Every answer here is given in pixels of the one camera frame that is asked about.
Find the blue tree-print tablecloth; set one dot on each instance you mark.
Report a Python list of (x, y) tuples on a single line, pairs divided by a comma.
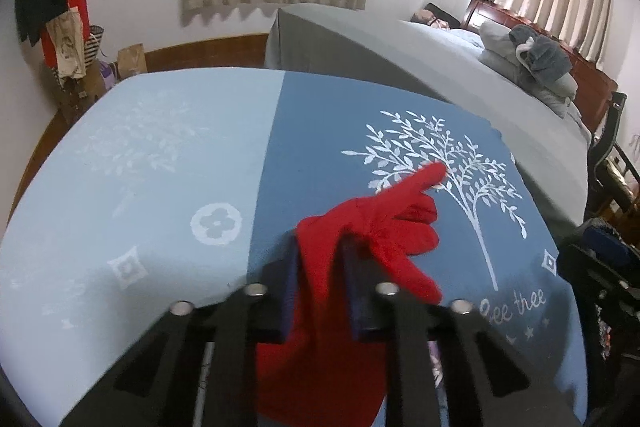
[(180, 185)]

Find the bed with grey sheet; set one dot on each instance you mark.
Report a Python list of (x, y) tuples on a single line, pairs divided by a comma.
[(550, 151)]

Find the wooden headboard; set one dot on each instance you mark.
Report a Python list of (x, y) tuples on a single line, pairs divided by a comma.
[(595, 88)]

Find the striped basket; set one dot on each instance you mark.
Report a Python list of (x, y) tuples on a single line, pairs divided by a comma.
[(93, 43)]

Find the black bag beside bed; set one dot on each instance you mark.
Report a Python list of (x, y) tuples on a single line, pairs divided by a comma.
[(432, 16)]

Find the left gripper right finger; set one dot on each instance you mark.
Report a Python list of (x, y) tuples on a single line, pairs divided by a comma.
[(444, 366)]

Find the dark grey blanket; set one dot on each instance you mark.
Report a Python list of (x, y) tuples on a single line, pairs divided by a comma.
[(540, 58)]

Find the red glove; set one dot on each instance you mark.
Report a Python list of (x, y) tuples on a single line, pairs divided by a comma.
[(323, 375)]

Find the red hanging bag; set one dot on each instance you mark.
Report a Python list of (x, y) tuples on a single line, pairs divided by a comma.
[(48, 51)]

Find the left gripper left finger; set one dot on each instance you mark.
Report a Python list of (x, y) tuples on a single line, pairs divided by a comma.
[(196, 366)]

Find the black metal chair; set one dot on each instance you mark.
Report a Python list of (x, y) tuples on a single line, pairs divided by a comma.
[(608, 166)]

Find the brown paper bag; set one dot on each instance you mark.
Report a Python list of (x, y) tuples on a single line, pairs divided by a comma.
[(131, 61)]

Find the folded grey duvet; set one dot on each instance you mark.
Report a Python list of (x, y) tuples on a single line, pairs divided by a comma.
[(499, 54)]

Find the beige tote bag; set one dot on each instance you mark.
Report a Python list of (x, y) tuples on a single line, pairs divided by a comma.
[(67, 38)]

